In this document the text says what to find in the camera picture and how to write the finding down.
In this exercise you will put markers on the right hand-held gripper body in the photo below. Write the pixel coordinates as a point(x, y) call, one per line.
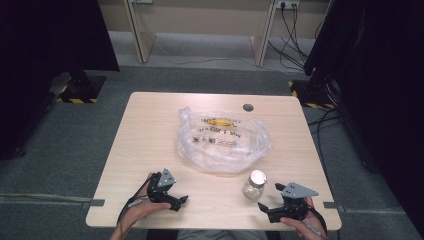
point(293, 208)

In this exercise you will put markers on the glass jar with silver lid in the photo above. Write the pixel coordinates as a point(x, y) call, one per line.
point(253, 191)

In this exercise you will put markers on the person's right hand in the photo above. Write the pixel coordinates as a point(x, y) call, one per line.
point(305, 228)

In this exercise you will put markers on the black stand base hazard tape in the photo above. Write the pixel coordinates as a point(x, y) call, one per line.
point(310, 96)
point(83, 90)

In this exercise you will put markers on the black curtain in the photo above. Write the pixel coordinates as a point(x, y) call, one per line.
point(40, 66)
point(383, 100)

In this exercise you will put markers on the person's grey clothing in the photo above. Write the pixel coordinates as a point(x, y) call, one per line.
point(220, 235)

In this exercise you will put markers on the person's left hand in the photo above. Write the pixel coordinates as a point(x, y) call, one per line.
point(141, 210)

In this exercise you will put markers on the clear plastic bag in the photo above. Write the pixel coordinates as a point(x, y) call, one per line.
point(216, 156)

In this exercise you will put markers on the white power socket strip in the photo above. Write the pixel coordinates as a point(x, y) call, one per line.
point(287, 4)

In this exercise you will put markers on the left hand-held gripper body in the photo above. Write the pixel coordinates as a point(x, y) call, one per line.
point(159, 188)

